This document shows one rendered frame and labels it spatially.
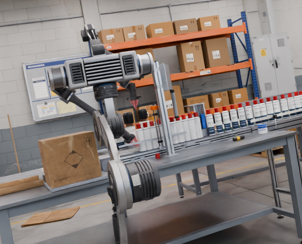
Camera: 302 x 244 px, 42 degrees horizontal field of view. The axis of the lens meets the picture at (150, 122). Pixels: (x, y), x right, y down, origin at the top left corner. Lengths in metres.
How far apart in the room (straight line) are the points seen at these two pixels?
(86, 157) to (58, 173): 0.18
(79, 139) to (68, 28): 5.22
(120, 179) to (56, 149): 0.69
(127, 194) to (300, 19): 7.77
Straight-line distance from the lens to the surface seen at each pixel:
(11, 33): 7.40
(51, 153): 2.30
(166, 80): 2.79
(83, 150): 2.33
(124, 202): 1.72
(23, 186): 2.61
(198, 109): 3.26
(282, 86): 8.22
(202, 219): 3.31
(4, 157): 7.28
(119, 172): 1.71
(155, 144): 2.91
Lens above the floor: 1.23
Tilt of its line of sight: 3 degrees down
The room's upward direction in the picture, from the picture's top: 10 degrees counter-clockwise
